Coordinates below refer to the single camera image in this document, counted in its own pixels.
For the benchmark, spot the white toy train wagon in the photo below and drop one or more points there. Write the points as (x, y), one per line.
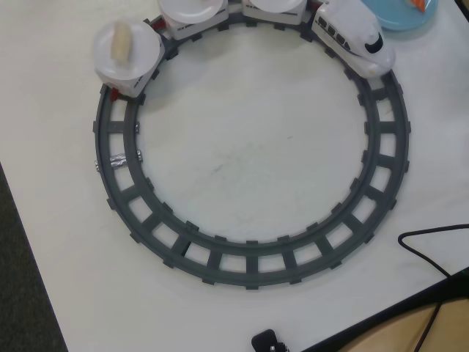
(198, 30)
(128, 86)
(289, 18)

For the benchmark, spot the pale white sushi toy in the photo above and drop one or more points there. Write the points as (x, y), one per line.
(120, 44)

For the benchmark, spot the blue round dish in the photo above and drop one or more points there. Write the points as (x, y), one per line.
(399, 20)

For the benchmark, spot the orange salmon sushi toy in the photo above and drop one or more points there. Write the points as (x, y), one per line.
(417, 4)

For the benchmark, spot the white round plastic plate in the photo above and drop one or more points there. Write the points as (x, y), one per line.
(143, 47)
(190, 11)

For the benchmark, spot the grey circular toy train track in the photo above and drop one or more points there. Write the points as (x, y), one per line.
(253, 249)

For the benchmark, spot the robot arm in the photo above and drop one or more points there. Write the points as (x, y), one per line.
(269, 341)

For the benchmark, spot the white Shinkansen toy locomotive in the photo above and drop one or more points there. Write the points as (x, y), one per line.
(348, 33)

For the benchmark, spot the silver foil tape strip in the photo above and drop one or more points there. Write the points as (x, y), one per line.
(137, 128)
(118, 161)

